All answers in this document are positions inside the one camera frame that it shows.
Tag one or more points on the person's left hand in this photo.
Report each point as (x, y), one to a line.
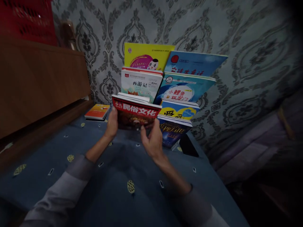
(111, 125)

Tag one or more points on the person's right hand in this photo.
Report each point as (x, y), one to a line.
(153, 142)

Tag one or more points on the person's left thumb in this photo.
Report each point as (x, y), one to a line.
(114, 118)

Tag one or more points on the person's right thumb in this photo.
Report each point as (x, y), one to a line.
(156, 128)

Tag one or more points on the person's right index finger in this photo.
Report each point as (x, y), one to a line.
(144, 133)

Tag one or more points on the red cover book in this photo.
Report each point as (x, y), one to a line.
(135, 113)

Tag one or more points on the dark blue starry book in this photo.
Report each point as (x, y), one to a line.
(172, 132)

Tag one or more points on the stack of orange books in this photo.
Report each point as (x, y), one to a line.
(97, 112)

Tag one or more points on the blue book with yellow heart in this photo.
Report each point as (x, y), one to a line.
(180, 110)

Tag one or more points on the black book rack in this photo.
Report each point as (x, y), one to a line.
(188, 145)

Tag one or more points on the white cover book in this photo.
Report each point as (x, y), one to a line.
(139, 84)

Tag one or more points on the teal book with fish print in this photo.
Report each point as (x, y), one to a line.
(182, 88)

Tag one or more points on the blue patterned bedsheet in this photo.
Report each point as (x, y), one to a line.
(113, 179)

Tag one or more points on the yellow cover book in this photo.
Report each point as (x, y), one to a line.
(146, 58)

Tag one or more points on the blue book with red seal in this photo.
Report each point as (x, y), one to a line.
(191, 62)

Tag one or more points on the wooden headboard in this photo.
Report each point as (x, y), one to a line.
(38, 89)

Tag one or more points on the purple folded blanket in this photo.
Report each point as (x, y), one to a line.
(255, 146)

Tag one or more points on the red plastic crate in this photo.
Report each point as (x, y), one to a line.
(26, 20)

